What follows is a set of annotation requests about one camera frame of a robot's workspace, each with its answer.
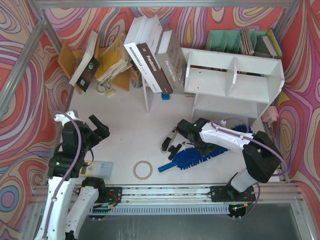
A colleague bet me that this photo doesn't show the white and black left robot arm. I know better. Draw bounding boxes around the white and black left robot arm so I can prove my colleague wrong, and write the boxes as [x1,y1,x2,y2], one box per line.
[35,110,110,240]

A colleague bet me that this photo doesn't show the beige binder clip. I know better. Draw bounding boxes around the beige binder clip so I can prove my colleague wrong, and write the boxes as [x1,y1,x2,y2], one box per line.
[104,86,115,97]

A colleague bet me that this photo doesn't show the grey Lonely One book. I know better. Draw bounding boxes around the grey Lonely One book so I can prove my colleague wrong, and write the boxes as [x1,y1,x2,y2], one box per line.
[156,30,187,94]

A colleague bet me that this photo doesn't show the yellow worn paperback stack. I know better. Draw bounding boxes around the yellow worn paperback stack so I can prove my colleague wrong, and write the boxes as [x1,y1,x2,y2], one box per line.
[96,32,132,83]

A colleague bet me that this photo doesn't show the black and beige stapler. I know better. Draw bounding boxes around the black and beige stapler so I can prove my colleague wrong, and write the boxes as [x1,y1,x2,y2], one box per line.
[160,128,178,154]

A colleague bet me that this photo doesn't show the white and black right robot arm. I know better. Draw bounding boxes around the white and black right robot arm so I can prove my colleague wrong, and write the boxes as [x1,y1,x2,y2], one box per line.
[158,118,285,202]

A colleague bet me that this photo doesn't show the beige tape roll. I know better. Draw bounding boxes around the beige tape roll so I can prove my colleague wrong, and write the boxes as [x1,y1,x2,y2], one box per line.
[133,160,153,181]

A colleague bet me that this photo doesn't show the white wooden bookshelf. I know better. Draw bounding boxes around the white wooden bookshelf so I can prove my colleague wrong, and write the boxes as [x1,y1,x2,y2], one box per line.
[143,48,285,126]

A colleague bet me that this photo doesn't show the brown Fredonia book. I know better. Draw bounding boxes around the brown Fredonia book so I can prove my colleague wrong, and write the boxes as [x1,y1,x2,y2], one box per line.
[137,42,173,94]

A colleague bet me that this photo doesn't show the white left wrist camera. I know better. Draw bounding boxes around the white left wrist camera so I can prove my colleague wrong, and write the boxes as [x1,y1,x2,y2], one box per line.
[53,109,80,126]

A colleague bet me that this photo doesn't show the green desk organizer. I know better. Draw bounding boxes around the green desk organizer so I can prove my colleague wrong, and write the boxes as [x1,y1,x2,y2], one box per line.
[205,29,273,58]

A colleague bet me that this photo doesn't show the blue microfiber duster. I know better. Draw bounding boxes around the blue microfiber duster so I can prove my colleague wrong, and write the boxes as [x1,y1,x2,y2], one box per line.
[157,124,253,173]

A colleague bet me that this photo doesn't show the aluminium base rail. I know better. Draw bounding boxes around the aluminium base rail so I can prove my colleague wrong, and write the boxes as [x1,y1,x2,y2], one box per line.
[32,182,304,217]

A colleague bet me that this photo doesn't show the grey and blue book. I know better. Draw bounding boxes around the grey and blue book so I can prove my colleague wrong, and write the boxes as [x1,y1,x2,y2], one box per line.
[261,28,284,59]

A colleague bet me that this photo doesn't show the beige and grey calculator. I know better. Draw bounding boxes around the beige and grey calculator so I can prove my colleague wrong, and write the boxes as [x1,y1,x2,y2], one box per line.
[79,161,113,179]

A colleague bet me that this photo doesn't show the white Mademoiselle book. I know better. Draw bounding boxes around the white Mademoiselle book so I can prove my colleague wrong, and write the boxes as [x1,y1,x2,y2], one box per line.
[124,16,162,93]

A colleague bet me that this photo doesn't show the blue pencil sharpener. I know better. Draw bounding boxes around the blue pencil sharpener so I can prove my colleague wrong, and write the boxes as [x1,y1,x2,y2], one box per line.
[161,93,171,101]

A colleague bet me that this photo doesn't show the white and black leaning book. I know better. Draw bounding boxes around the white and black leaning book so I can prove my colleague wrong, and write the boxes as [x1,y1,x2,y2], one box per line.
[69,31,100,92]

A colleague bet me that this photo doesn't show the clear tape roll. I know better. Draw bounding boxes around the clear tape roll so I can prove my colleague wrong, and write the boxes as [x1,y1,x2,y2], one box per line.
[96,82,110,93]

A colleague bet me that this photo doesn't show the brown notebooks in organizer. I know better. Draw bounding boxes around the brown notebooks in organizer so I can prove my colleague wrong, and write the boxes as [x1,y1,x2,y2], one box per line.
[240,28,254,56]

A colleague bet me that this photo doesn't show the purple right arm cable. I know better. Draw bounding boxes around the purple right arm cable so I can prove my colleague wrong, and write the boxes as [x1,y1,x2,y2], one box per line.
[212,117,291,221]

